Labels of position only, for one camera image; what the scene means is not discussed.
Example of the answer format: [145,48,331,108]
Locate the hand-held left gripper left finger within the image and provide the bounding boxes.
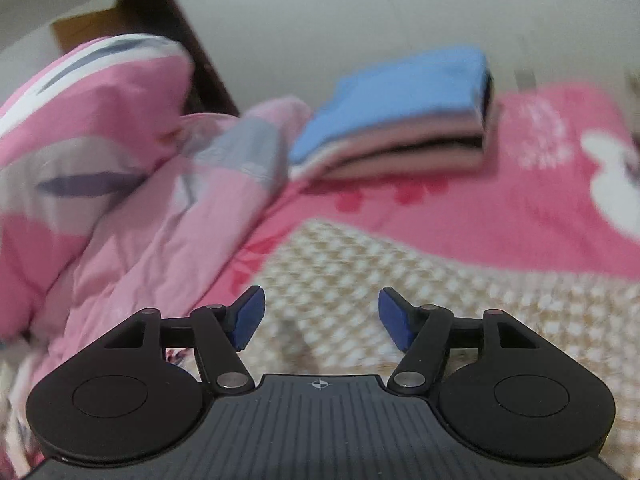
[101,284,267,396]

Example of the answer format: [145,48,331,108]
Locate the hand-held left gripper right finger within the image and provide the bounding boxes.
[377,286,544,397]

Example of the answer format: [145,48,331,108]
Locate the beige checked knit cardigan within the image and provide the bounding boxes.
[250,220,640,480]

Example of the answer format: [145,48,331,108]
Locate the pink printed quilt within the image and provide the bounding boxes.
[0,34,313,480]

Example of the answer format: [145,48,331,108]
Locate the dark wooden door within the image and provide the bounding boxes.
[52,0,238,117]

